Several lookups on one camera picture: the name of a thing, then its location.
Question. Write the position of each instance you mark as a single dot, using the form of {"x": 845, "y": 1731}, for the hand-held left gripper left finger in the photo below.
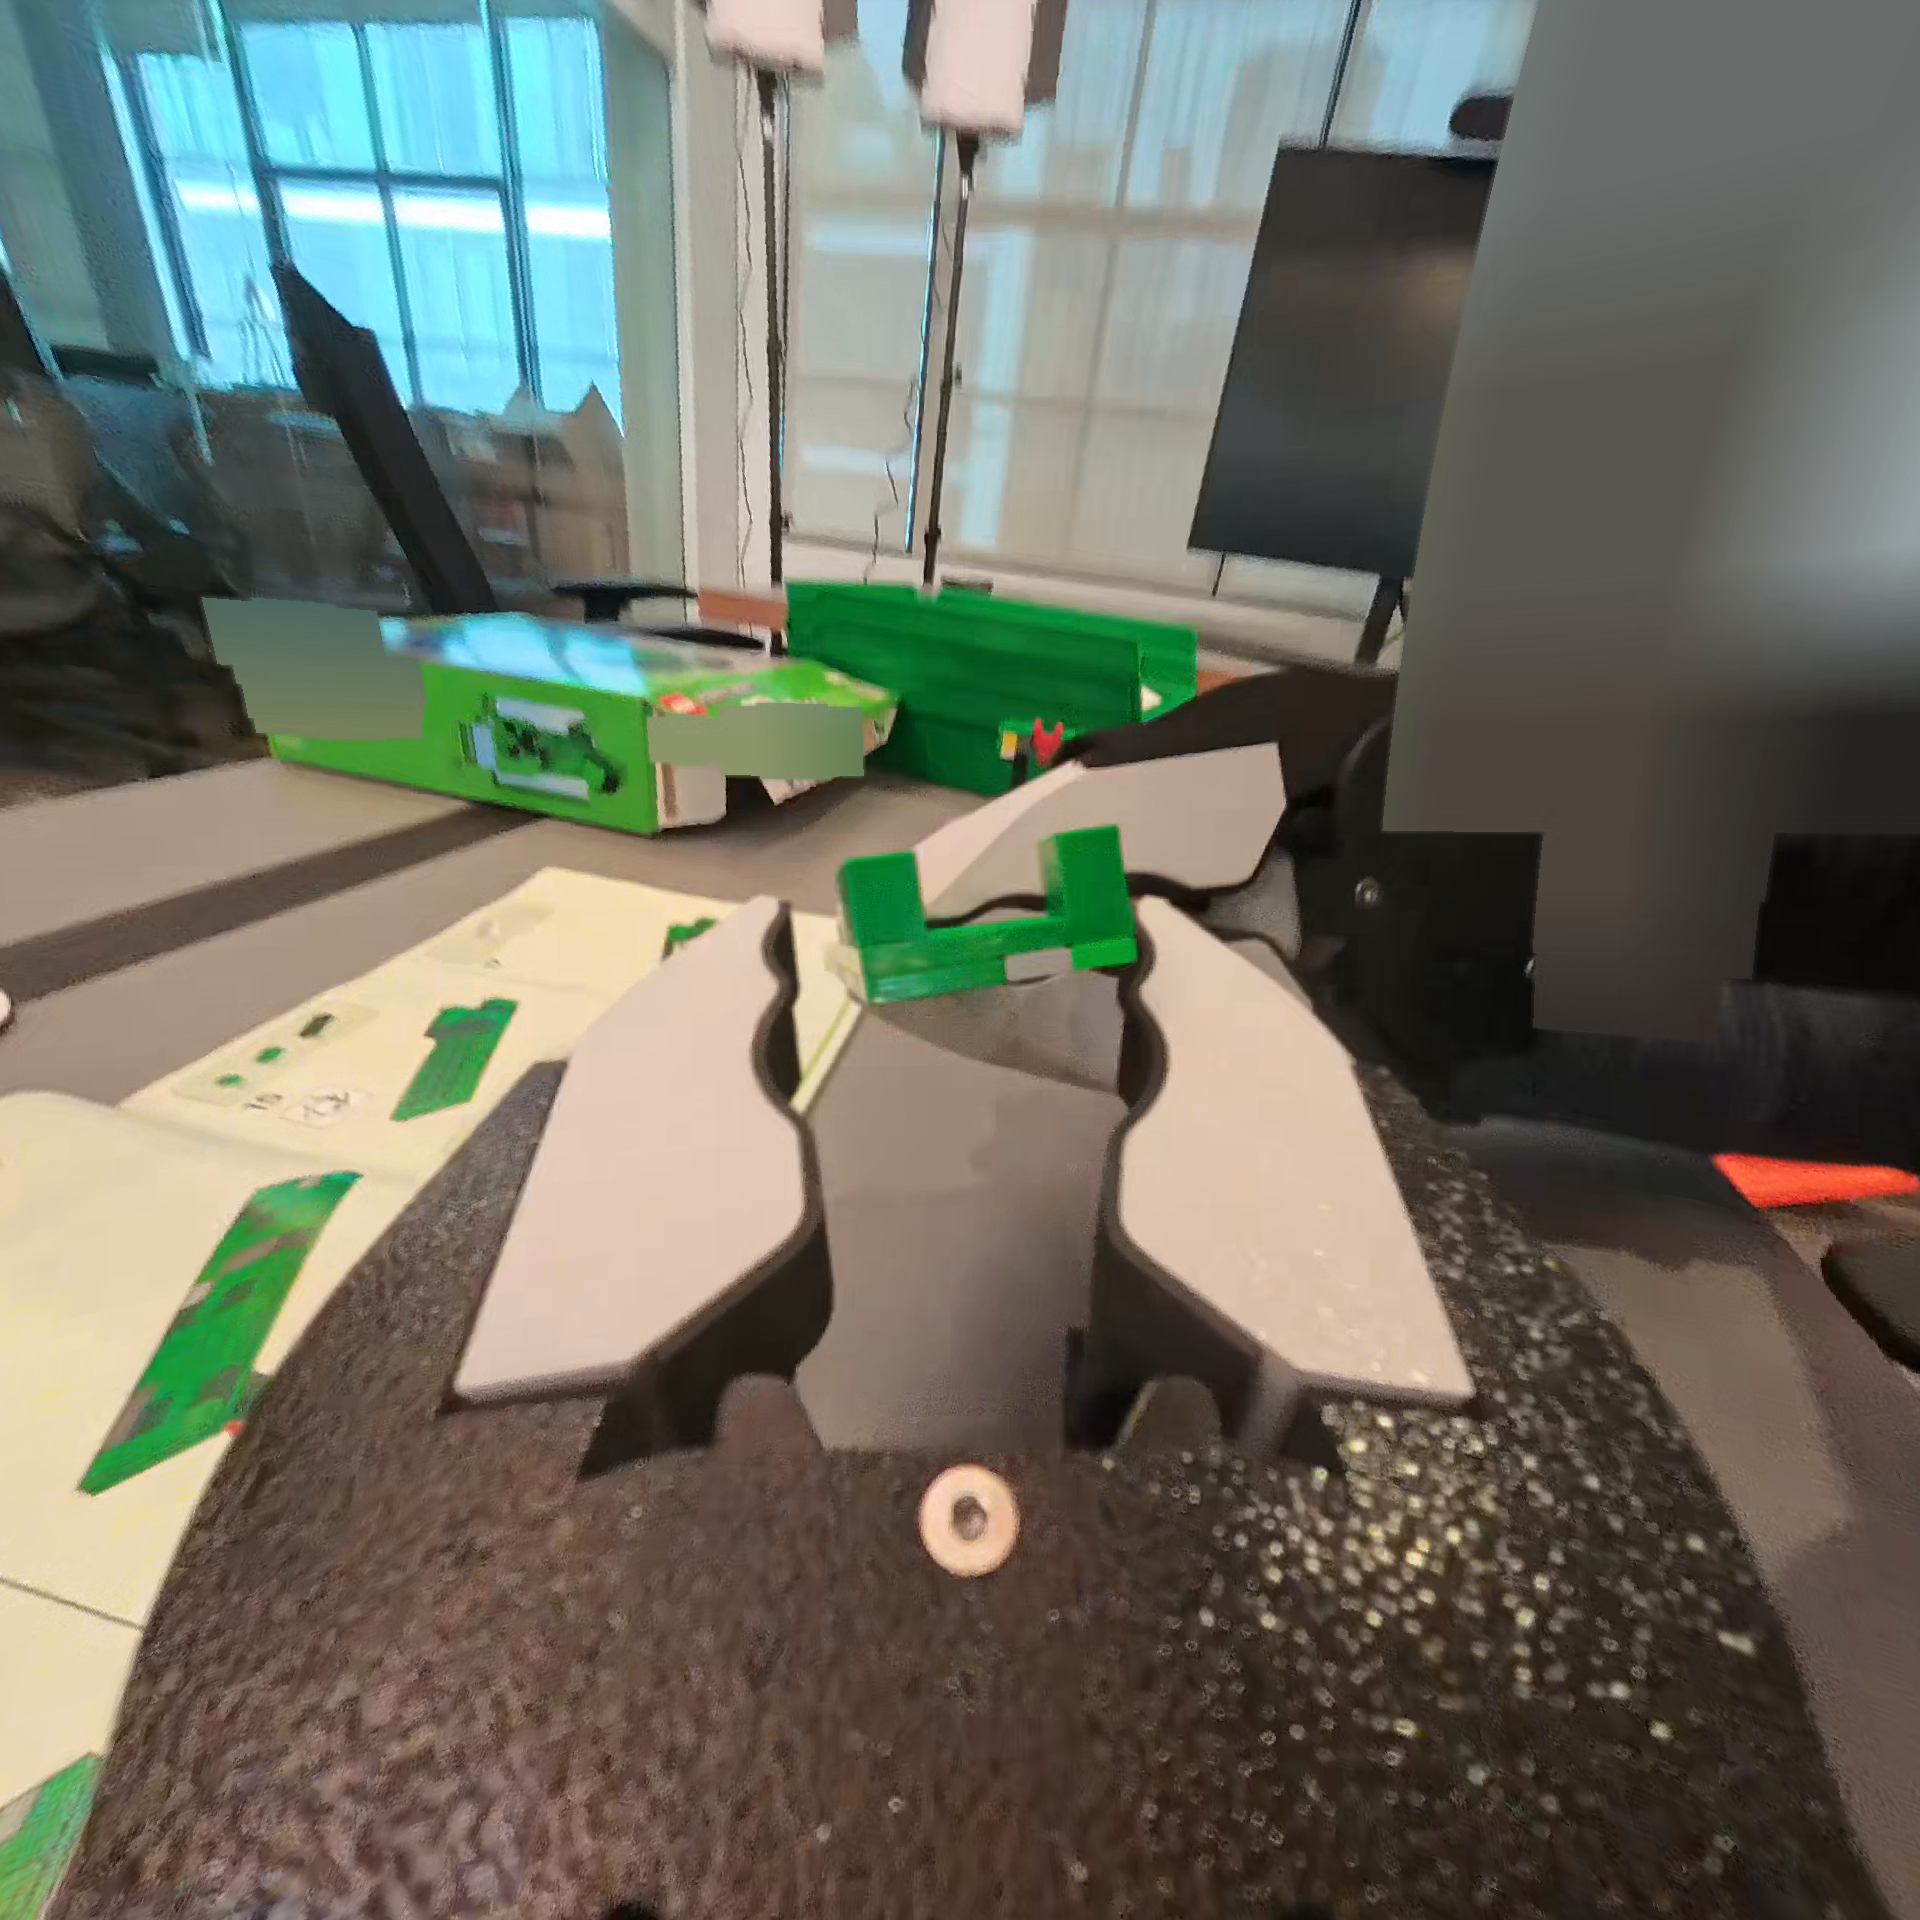
{"x": 645, "y": 1184}

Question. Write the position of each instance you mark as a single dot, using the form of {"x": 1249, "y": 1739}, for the green plastic bin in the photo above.
{"x": 975, "y": 674}

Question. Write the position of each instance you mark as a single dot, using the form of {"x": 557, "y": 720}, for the studio panel light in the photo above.
{"x": 975, "y": 66}
{"x": 764, "y": 29}

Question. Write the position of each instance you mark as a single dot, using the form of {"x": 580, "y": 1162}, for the black screen on easel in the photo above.
{"x": 1349, "y": 360}

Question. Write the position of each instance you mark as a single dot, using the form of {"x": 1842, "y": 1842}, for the tall black chair back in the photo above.
{"x": 375, "y": 451}

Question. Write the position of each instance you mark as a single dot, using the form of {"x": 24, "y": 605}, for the black light stand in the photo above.
{"x": 945, "y": 360}
{"x": 775, "y": 329}

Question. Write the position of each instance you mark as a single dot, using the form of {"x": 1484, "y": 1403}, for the long green brick plate assembly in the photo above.
{"x": 960, "y": 953}

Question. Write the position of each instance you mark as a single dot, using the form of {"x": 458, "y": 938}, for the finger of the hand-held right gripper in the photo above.
{"x": 1185, "y": 809}
{"x": 1020, "y": 1027}

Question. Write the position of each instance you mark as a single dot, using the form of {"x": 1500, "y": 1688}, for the building instruction booklet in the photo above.
{"x": 148, "y": 1200}

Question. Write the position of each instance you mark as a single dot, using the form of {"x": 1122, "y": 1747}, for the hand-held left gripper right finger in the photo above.
{"x": 1275, "y": 1200}

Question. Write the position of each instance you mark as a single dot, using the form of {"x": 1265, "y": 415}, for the green toy set box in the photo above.
{"x": 555, "y": 733}

